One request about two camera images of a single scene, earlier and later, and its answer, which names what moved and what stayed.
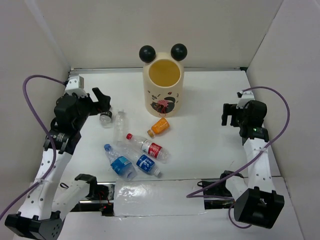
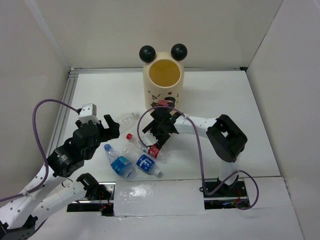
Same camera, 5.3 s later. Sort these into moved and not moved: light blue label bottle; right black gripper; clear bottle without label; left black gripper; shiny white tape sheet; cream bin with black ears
Moved: right black gripper; left black gripper; clear bottle without label
Not moved: light blue label bottle; shiny white tape sheet; cream bin with black ears
